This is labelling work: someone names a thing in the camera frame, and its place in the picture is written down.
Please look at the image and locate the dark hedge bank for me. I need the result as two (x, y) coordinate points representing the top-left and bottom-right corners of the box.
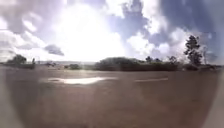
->
(94, 56), (180, 72)

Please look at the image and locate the group of trees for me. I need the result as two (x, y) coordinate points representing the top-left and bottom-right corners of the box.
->
(4, 53), (37, 70)

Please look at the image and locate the tall dark tree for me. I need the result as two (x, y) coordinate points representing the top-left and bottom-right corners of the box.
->
(183, 34), (204, 66)

